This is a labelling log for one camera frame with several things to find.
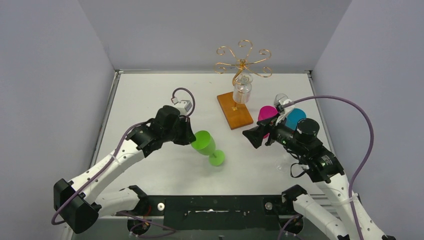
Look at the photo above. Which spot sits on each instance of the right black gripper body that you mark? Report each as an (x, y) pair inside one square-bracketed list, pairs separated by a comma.
[(269, 131)]

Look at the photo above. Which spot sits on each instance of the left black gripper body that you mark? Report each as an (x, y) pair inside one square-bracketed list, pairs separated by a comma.
[(185, 131)]

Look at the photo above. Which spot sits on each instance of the green plastic wine glass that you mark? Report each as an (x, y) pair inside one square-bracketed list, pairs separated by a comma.
[(205, 145)]

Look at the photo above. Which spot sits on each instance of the clear patterned wine glass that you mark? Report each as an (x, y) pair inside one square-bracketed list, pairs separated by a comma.
[(242, 88)]

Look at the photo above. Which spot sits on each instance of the clear round wine glass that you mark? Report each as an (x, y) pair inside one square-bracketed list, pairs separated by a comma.
[(284, 163)]

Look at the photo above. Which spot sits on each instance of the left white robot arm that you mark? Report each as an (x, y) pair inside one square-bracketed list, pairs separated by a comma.
[(74, 201)]

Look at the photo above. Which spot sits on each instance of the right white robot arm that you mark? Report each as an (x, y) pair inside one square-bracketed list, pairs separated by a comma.
[(326, 172)]

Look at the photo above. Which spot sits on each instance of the blue plastic wine glass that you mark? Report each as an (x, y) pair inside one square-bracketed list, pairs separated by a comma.
[(294, 117)]

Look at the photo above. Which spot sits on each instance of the pink plastic wine glass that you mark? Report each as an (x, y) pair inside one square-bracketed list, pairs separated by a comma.
[(267, 112)]

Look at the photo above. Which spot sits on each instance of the clear tall flute glass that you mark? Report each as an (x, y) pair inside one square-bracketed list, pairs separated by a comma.
[(280, 100)]

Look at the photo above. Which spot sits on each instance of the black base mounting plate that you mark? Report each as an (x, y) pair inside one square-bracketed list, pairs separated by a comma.
[(159, 216)]

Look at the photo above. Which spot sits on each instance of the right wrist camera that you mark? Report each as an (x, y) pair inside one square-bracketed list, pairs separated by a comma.
[(284, 111)]

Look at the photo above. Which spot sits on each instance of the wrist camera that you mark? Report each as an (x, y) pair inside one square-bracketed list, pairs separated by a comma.
[(184, 106), (284, 111)]

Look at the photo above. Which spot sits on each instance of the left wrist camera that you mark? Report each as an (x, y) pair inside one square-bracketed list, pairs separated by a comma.
[(184, 106)]

